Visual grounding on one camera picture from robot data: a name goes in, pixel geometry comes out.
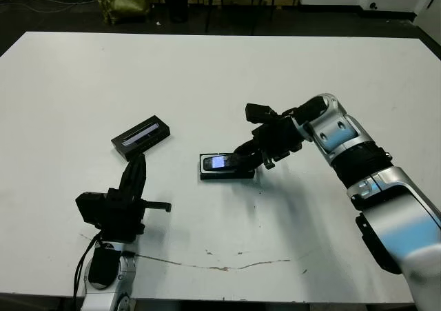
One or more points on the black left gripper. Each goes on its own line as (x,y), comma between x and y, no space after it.
(120,221)

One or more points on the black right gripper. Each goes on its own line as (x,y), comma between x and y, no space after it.
(279,138)

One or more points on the black phone-like camera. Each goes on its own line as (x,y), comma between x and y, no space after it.
(217,162)

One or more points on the black box lid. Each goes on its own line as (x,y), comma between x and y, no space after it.
(155,135)

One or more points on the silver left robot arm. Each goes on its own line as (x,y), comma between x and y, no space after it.
(103,290)

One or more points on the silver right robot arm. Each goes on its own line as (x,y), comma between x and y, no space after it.
(396,193)

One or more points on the black box base white insert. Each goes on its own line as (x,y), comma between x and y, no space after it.
(220,177)

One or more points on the black trash bin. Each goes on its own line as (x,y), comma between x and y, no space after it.
(177,4)

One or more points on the black door stopper knob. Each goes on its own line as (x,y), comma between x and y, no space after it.
(373,5)

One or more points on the white door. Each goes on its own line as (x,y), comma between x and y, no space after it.
(432,18)

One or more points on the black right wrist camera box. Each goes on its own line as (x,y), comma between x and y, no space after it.
(260,112)

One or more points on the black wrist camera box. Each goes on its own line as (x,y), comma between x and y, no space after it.
(260,112)
(90,209)

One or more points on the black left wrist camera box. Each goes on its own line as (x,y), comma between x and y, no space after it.
(90,209)

